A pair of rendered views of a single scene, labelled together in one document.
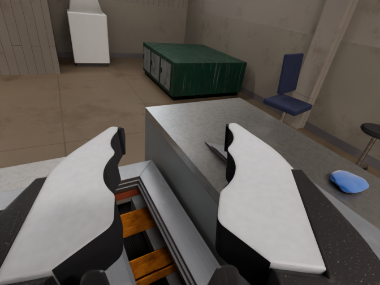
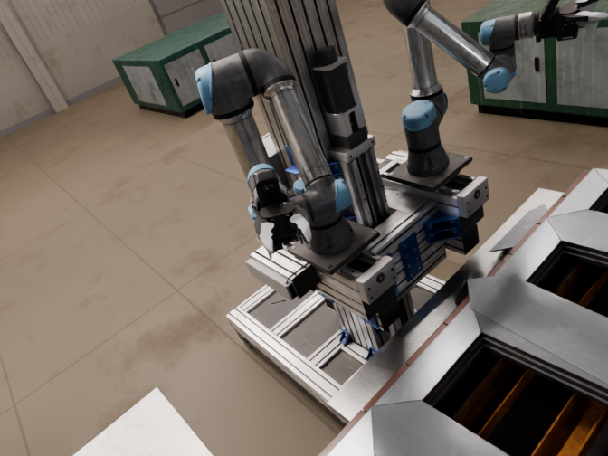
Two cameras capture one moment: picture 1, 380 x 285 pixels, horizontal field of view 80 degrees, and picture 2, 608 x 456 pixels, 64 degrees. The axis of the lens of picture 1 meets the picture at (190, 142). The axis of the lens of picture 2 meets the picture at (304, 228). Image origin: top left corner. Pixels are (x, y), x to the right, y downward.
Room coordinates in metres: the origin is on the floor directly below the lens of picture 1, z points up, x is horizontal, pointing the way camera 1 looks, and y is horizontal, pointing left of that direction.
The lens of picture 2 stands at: (0.84, 0.08, 1.93)
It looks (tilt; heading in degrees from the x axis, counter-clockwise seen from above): 32 degrees down; 183
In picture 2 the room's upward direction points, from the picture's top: 20 degrees counter-clockwise
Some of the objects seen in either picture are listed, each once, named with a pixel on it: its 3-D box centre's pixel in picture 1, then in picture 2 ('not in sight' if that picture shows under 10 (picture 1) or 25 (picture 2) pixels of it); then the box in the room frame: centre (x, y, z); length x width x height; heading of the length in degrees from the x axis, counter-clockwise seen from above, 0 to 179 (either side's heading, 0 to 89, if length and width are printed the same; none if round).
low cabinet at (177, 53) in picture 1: (190, 68); not in sight; (4.83, 0.20, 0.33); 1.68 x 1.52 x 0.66; 31
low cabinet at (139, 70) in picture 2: not in sight; (202, 60); (-7.51, -0.93, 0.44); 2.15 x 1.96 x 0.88; 122
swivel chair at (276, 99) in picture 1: (288, 99); not in sight; (2.99, -1.22, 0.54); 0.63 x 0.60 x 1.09; 25
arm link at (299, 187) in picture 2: not in sight; (315, 198); (-0.46, 0.08, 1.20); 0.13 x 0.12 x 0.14; 95
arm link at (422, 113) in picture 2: not in sight; (421, 123); (-0.72, 0.51, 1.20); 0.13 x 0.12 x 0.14; 147
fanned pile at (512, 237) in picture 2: not in sight; (532, 231); (-0.58, 0.82, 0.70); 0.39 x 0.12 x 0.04; 123
